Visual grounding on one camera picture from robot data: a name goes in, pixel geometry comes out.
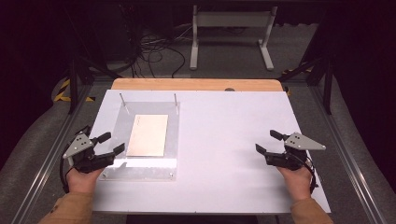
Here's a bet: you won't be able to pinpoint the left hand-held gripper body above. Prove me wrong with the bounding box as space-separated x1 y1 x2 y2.
62 125 116 175

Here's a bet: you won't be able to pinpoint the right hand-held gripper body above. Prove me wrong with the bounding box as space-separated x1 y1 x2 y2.
263 132 327 172

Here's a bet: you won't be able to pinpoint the person's left hand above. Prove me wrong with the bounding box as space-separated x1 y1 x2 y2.
65 166 106 196

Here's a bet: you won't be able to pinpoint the person's right hand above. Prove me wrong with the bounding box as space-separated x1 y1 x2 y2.
276 164 313 203

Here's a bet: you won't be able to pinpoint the beige rectangular board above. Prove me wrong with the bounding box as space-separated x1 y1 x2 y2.
125 114 169 158

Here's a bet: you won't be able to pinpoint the white table cover sheet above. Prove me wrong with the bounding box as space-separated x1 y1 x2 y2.
89 90 332 215

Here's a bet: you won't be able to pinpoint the yellow black floor tape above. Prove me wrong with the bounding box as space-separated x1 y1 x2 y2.
53 78 96 104

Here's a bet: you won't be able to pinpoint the black metal stand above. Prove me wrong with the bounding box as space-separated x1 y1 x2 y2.
64 8 123 115
277 12 335 116

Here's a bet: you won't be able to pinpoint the right hand-held gripper cable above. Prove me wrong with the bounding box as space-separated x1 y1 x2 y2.
292 151 319 195

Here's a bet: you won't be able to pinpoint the hand-held gripper cable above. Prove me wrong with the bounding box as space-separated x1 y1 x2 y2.
292 151 319 195
58 143 73 194

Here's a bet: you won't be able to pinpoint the left hand-held gripper cable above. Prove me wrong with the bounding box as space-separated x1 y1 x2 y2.
58 143 73 194

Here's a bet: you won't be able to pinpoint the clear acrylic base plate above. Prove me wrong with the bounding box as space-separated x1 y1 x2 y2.
99 101 181 182

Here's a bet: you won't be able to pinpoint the aluminium frame rail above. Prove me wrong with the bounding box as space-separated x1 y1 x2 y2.
10 84 94 224
307 85 390 224

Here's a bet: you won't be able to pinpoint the black floor cables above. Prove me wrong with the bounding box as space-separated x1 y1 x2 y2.
123 6 193 79

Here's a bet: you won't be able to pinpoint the white metal stand frame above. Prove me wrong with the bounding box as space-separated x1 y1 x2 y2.
189 4 278 72

